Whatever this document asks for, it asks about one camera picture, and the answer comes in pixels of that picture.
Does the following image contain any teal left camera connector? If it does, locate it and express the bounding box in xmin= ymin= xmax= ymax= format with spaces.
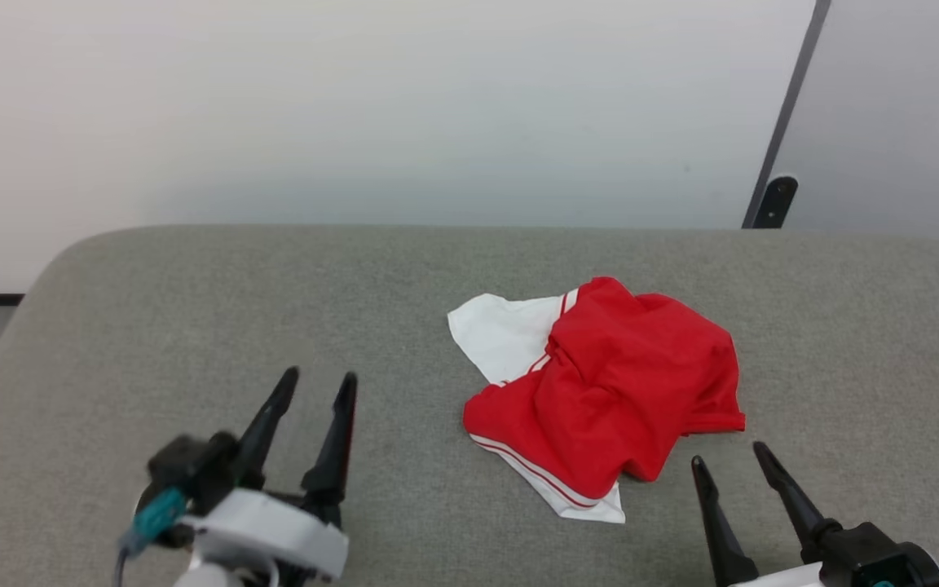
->
xmin=121 ymin=488 xmax=189 ymax=555

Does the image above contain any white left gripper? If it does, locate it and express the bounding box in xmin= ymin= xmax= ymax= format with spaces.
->
xmin=184 ymin=366 xmax=359 ymax=581

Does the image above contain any red white jersey shirt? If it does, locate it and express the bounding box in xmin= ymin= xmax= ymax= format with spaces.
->
xmin=447 ymin=276 xmax=747 ymax=524

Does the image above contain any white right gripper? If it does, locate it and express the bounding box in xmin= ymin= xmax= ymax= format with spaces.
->
xmin=690 ymin=442 xmax=842 ymax=587

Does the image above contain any grey fabric sofa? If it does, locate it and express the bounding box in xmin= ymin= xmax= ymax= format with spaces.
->
xmin=0 ymin=224 xmax=939 ymax=587

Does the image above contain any black wall bracket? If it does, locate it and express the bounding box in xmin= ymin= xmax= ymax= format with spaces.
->
xmin=755 ymin=175 xmax=799 ymax=230

